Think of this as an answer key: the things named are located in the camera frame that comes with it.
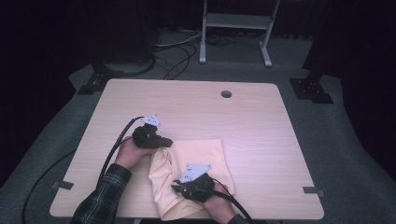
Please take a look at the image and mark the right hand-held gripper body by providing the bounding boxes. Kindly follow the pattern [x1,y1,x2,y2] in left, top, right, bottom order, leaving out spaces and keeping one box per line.
[179,162,217,203]

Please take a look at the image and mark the thin black floor cables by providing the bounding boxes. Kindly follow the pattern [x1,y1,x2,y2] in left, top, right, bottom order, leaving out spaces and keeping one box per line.
[153,43,198,80]

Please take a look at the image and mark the white metal stand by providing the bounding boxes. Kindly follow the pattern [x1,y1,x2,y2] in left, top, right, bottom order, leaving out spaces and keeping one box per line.
[199,0,281,68]

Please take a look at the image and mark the grey tape strip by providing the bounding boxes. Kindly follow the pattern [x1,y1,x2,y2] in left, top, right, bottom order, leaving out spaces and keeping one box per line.
[51,180,75,191]
[302,186,326,198]

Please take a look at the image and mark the peach printed t-shirt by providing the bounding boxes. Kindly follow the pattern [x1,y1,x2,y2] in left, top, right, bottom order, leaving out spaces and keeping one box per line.
[148,138,236,222]

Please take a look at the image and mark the person's right hand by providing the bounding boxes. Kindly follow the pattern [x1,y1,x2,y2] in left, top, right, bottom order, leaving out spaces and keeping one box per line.
[199,183,238,224]

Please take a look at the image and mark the black floor cable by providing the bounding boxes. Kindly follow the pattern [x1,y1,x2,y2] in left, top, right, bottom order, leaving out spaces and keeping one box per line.
[21,150,78,224]

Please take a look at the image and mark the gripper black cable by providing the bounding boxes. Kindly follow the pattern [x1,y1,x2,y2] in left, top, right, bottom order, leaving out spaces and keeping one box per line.
[96,116,146,188]
[211,178,255,224]

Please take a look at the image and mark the person's left hand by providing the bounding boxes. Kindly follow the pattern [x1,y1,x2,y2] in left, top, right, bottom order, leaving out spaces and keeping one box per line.
[114,135,159,170]

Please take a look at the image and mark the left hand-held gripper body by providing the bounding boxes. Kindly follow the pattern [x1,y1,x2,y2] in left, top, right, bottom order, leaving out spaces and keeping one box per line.
[132,114,163,150]

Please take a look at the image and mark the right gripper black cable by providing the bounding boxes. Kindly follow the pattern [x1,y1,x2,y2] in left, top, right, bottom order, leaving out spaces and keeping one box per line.
[211,178,255,224]

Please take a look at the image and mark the white floor cable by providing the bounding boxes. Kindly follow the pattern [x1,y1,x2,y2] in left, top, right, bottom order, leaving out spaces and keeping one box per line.
[155,30,204,49]

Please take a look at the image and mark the dark box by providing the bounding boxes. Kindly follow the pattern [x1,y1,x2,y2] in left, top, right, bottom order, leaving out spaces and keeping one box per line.
[92,12,161,63]

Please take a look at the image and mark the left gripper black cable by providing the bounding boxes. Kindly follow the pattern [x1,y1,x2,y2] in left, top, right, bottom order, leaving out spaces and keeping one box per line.
[96,116,146,188]

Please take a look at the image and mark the black stand base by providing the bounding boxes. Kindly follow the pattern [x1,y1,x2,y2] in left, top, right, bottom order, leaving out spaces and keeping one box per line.
[77,60,125,96]
[289,69,334,105]

